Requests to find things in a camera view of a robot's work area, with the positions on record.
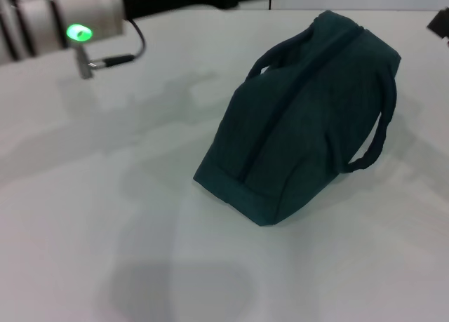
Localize dark teal insulated lunch bag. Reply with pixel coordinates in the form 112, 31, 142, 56
192, 8, 402, 228

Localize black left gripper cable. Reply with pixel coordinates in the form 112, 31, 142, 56
75, 18, 147, 80

